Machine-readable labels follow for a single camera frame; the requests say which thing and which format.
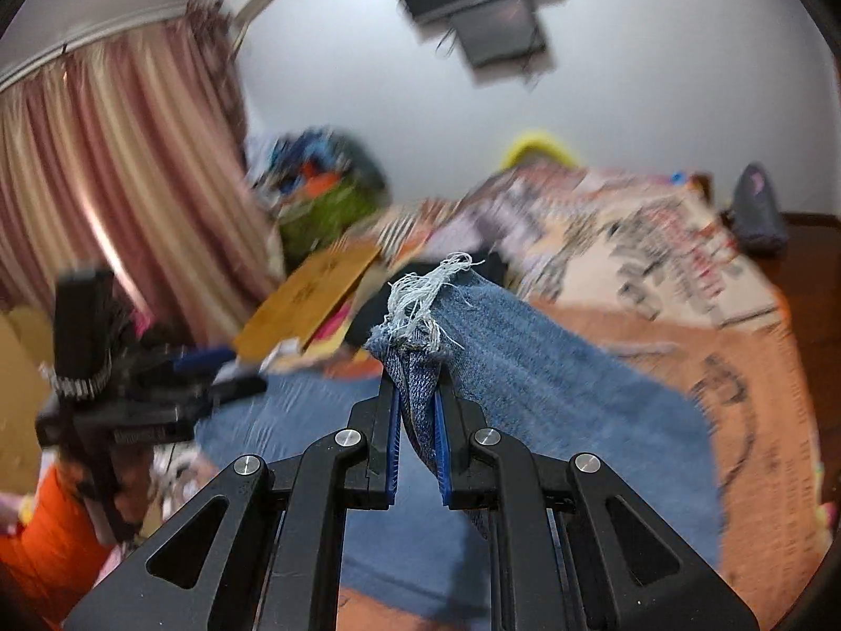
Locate blue denim jeans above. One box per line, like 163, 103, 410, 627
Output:
196, 272, 723, 629

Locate orange clothing of person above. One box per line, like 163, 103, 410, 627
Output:
2, 462, 117, 629

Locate striped pink curtain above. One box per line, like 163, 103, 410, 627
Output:
2, 2, 284, 345

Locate green patterned bag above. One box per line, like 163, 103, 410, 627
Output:
278, 181, 379, 263

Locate newspaper print bedspread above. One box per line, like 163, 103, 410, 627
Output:
344, 161, 829, 628

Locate pile of colourful clothes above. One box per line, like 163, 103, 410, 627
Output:
245, 127, 386, 202

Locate grey cap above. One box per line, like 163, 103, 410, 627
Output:
730, 162, 789, 255

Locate yellow pillow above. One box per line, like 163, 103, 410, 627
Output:
500, 130, 580, 169

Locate small black wall monitor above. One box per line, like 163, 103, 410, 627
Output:
449, 0, 546, 68

